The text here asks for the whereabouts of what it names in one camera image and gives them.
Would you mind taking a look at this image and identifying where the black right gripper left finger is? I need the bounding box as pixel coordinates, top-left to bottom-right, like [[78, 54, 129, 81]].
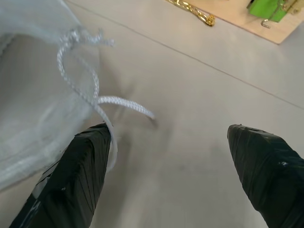
[[9, 123, 112, 228]]

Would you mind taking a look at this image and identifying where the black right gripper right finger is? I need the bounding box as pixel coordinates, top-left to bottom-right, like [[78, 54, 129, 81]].
[[227, 123, 304, 228]]

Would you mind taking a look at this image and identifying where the white braided drawstring cord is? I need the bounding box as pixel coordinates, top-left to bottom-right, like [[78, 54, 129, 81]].
[[57, 27, 156, 173]]

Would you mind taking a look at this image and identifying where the sheer white drawstring bag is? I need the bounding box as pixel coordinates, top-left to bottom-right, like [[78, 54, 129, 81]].
[[0, 0, 100, 190]]

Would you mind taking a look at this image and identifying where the light wooden board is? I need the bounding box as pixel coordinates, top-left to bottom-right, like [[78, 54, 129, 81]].
[[166, 0, 304, 45]]

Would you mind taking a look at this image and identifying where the green block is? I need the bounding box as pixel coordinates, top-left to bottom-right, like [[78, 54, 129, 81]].
[[246, 0, 289, 23]]

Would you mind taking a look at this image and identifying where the gold metal chain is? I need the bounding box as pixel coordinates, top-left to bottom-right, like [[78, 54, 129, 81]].
[[168, 0, 216, 27]]

